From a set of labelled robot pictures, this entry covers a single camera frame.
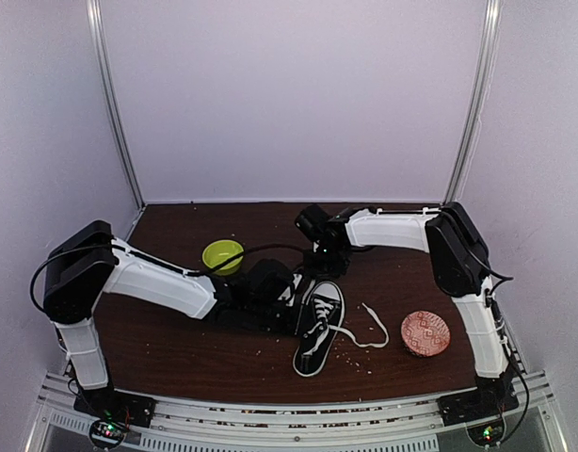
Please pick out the aluminium front rail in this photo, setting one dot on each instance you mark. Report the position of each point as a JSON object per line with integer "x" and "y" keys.
{"x": 401, "y": 424}

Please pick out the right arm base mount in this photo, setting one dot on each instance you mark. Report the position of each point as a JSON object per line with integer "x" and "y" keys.
{"x": 482, "y": 413}

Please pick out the left aluminium frame post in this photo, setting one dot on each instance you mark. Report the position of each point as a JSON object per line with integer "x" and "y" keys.
{"x": 96, "y": 26}

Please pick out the white shoelace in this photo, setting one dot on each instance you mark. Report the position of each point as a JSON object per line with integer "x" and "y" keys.
{"x": 363, "y": 327}

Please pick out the aluminium frame post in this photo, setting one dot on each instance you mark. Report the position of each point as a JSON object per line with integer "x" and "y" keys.
{"x": 96, "y": 26}
{"x": 481, "y": 88}

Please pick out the black white canvas sneaker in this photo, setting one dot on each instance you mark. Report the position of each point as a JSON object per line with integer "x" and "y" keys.
{"x": 322, "y": 315}

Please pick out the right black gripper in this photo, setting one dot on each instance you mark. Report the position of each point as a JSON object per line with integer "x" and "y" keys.
{"x": 339, "y": 270}

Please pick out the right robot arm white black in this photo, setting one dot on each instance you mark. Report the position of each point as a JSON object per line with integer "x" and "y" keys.
{"x": 459, "y": 259}

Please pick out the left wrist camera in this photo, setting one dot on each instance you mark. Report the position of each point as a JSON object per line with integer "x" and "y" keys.
{"x": 270, "y": 280}

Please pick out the red white patterned bowl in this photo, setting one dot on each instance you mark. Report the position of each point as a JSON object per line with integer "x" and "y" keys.
{"x": 425, "y": 334}

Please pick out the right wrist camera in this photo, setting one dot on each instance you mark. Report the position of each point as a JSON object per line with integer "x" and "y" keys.
{"x": 313, "y": 221}

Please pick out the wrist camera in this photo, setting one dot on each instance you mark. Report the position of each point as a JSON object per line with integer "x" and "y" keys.
{"x": 313, "y": 221}
{"x": 270, "y": 280}

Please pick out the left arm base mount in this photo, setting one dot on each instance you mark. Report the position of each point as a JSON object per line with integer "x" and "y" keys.
{"x": 116, "y": 422}

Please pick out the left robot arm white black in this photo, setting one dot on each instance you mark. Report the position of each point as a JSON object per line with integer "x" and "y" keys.
{"x": 94, "y": 262}

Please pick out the green plastic bowl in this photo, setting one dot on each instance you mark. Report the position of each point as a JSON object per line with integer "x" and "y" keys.
{"x": 223, "y": 257}

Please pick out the right aluminium frame post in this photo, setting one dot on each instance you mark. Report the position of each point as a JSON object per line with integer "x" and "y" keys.
{"x": 481, "y": 88}

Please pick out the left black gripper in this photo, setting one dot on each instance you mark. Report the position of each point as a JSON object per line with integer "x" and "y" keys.
{"x": 293, "y": 327}

